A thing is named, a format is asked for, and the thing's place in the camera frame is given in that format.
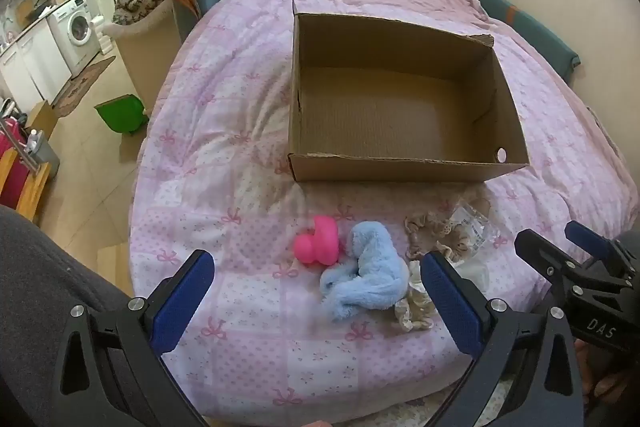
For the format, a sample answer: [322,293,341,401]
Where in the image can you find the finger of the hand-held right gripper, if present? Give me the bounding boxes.
[514,228,587,290]
[565,221,627,269]

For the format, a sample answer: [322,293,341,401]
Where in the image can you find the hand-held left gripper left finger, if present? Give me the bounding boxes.
[50,249,216,427]

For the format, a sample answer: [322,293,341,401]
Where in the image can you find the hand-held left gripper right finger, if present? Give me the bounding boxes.
[420,251,586,427]

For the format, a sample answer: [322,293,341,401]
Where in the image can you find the beige lace-trimmed scrunchie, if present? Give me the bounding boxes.
[394,289,440,333]

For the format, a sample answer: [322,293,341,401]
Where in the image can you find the clear bag with scrunchies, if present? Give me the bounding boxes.
[404,201,507,290]

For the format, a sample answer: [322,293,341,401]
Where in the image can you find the light blue plush toy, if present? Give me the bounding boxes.
[319,222,408,322]

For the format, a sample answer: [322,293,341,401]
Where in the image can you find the pink rubber toy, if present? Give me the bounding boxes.
[293,215,342,268]

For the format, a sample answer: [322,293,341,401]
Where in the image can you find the brown cardboard box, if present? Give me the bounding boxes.
[287,0,531,184]

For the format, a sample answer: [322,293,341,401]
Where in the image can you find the person's right hand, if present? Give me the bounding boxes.
[574,339,640,410]

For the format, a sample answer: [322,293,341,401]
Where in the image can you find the pink bow-print quilt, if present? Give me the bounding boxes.
[127,0,640,423]

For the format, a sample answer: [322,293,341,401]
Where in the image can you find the person's grey pants leg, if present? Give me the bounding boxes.
[0,204,151,427]

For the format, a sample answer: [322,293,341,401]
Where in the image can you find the wooden chair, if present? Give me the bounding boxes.
[0,147,52,224]

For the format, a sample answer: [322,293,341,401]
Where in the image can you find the green plastic bin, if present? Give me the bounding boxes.
[94,93,150,136]

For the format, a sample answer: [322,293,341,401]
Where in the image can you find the grey trash bin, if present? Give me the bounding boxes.
[27,129,61,178]

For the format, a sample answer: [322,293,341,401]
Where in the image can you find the teal cushion with orange stripe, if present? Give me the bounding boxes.
[467,0,581,82]

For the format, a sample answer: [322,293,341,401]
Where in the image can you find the red suitcase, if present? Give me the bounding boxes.
[0,117,31,208]

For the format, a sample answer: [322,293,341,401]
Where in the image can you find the small brown box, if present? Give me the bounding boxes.
[27,101,58,140]

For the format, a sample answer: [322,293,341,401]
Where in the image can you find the brown doormat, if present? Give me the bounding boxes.
[51,55,117,120]

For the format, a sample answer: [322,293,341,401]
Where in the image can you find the white kitchen cabinet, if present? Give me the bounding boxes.
[0,22,71,108]

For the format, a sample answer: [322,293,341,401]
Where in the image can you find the white washing machine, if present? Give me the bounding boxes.
[47,0,101,78]

